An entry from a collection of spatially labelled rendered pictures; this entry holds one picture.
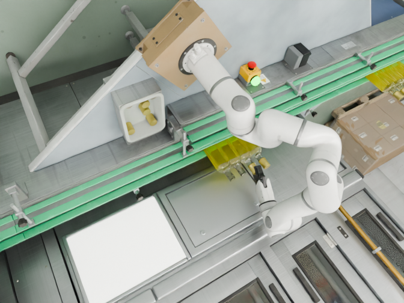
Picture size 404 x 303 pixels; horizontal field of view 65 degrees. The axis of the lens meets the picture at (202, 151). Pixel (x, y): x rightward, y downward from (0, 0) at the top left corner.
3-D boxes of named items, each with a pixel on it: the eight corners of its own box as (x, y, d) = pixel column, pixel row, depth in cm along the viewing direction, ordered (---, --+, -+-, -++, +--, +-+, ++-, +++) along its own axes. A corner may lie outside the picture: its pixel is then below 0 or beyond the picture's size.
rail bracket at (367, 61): (351, 55, 166) (370, 71, 160) (358, 44, 160) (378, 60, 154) (357, 53, 167) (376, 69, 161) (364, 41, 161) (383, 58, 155)
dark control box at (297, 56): (282, 59, 158) (293, 70, 155) (287, 46, 152) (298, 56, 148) (295, 54, 161) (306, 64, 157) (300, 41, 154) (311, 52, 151)
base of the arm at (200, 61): (173, 54, 104) (197, 86, 98) (204, 30, 102) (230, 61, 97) (189, 76, 118) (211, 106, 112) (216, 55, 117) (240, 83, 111)
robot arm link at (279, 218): (317, 187, 114) (285, 214, 129) (288, 188, 108) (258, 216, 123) (327, 208, 109) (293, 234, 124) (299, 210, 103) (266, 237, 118)
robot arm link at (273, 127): (306, 112, 94) (297, 135, 109) (232, 88, 100) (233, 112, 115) (295, 139, 91) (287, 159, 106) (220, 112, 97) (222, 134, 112)
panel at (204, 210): (63, 238, 134) (91, 317, 118) (61, 236, 131) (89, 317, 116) (239, 154, 162) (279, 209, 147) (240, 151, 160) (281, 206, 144)
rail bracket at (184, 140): (173, 144, 140) (187, 166, 134) (172, 120, 126) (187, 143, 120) (179, 142, 141) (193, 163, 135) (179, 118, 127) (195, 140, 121)
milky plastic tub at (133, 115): (119, 129, 134) (127, 144, 130) (110, 92, 115) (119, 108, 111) (157, 115, 140) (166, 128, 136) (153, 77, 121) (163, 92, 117)
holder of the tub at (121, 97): (121, 136, 139) (128, 148, 135) (110, 91, 116) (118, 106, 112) (157, 121, 144) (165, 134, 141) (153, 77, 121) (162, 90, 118)
